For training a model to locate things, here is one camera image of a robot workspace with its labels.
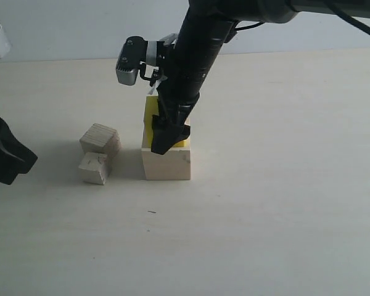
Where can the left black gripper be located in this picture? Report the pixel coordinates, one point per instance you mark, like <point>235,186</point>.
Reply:
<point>15,158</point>

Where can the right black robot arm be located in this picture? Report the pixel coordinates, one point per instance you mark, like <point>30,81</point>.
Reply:
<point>271,11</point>

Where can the yellow cube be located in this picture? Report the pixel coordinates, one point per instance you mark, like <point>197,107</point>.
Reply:
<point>151,109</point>

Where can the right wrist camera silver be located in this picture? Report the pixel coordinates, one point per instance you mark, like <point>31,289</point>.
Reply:
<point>145,59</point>

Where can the small pale wooden cube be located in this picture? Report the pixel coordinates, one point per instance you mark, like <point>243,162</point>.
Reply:
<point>95,168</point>

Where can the medium striped wooden cube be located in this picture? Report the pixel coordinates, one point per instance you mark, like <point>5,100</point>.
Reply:
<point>101,139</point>

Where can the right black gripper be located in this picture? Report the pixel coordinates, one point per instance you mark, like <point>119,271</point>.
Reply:
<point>198,44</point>

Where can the large pale wooden cube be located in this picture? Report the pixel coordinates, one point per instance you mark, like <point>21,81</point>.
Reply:
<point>173,165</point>

